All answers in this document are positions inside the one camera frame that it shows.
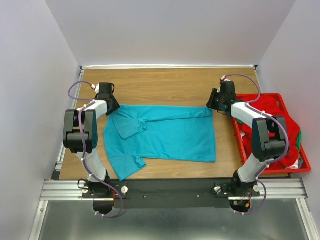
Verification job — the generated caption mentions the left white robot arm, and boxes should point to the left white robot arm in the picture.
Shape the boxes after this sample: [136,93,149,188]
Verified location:
[62,81,120,198]

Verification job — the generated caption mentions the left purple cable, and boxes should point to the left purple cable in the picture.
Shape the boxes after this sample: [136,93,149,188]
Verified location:
[68,80,125,219]

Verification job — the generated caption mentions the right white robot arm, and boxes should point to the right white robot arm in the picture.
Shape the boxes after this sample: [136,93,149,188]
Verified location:
[206,78,290,196]

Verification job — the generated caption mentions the green t shirt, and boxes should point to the green t shirt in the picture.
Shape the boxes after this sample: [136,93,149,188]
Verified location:
[296,131,302,152]

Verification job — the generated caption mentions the teal t shirt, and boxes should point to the teal t shirt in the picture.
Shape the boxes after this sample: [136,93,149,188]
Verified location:
[103,105,217,181]

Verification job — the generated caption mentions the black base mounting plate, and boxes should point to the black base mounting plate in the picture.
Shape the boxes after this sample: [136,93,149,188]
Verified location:
[77,178,260,215]

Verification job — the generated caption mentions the red plastic bin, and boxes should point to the red plastic bin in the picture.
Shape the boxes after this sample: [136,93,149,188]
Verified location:
[232,94,311,175]

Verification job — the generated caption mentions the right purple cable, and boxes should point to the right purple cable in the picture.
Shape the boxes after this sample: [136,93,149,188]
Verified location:
[223,73,291,216]

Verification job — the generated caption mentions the red t shirt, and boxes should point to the red t shirt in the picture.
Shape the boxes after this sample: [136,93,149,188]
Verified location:
[237,93,301,171]

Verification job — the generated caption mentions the grey white garment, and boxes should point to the grey white garment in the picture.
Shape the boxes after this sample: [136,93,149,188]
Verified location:
[286,158,304,170]

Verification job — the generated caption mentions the purple cable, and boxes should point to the purple cable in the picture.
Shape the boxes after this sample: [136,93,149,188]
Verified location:
[223,73,291,216]
[68,80,125,219]

